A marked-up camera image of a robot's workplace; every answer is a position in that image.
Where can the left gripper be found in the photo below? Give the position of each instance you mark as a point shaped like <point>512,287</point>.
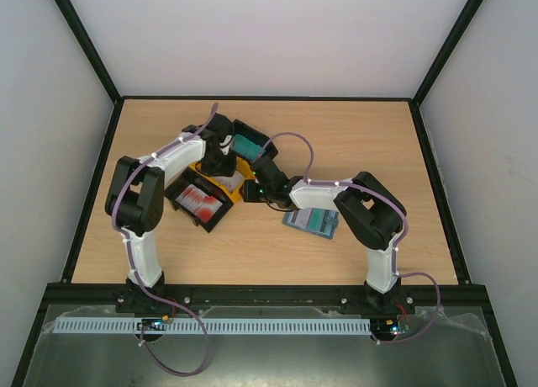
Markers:
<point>228,171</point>

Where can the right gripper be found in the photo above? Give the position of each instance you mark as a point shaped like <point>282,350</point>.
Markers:
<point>250,189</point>

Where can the yellow bin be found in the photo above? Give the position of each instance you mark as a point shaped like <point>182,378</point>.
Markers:
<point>242,166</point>

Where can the black bin with teal cards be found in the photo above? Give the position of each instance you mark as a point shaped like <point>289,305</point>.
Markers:
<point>241,128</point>

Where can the black bin with red cards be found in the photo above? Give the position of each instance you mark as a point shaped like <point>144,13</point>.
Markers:
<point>187,177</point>

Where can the white floral VIP card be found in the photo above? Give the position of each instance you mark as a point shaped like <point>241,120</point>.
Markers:
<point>298,218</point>

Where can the teal card holder wallet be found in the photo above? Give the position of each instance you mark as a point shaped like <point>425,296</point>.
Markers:
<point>317,222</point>

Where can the teal VIP card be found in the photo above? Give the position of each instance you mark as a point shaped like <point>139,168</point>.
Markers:
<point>323,222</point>

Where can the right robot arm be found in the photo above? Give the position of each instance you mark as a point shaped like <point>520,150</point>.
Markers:
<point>375,217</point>

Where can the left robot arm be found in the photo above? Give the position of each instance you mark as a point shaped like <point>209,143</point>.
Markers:
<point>135,200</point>

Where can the white floral card stack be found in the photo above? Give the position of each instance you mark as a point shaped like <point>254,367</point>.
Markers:
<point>231,183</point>

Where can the teal card stack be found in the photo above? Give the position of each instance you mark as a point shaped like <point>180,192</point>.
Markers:
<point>245,148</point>

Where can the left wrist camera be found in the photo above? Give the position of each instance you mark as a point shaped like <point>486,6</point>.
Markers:
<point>226,145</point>

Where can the white slotted cable duct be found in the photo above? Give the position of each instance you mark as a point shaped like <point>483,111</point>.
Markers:
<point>213,326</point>

